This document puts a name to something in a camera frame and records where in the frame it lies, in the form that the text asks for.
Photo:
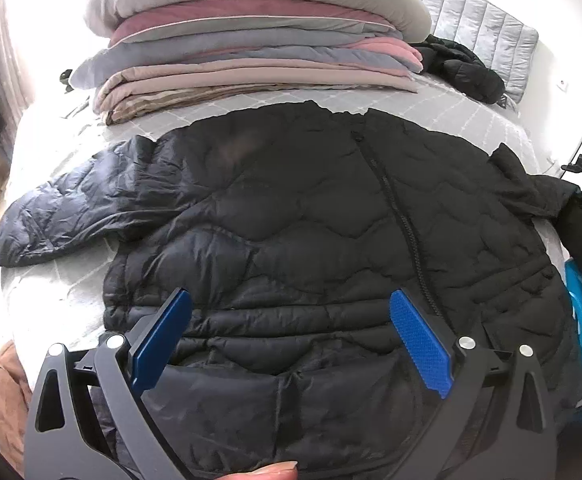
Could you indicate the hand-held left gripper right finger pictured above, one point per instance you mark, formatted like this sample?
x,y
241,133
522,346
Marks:
x,y
421,340

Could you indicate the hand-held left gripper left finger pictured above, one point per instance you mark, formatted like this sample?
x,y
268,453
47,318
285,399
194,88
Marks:
x,y
163,330

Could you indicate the large black quilted puffer jacket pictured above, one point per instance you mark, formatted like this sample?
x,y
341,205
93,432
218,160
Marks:
x,y
281,220

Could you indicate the person's left hand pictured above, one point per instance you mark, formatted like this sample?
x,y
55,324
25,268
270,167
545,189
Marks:
x,y
271,471

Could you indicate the small black puffer jacket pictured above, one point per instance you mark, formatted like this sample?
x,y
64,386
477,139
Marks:
x,y
461,70

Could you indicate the brown cloth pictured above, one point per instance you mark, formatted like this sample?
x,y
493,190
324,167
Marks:
x,y
1,405

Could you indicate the grey quilted headboard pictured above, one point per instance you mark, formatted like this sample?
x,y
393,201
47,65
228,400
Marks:
x,y
481,20

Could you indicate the pink folded blanket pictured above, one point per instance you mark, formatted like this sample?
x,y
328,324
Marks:
x,y
391,52

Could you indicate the beige folded blanket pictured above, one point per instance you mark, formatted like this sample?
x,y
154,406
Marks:
x,y
196,85

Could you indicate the small black object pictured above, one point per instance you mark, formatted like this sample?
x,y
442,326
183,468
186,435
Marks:
x,y
67,81

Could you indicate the grey folded blanket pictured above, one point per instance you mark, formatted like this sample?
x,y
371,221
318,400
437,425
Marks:
x,y
196,49

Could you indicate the maroon folded blanket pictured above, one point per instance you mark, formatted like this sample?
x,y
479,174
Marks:
x,y
221,12

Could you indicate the white wall socket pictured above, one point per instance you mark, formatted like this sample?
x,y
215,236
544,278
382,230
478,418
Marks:
x,y
562,85

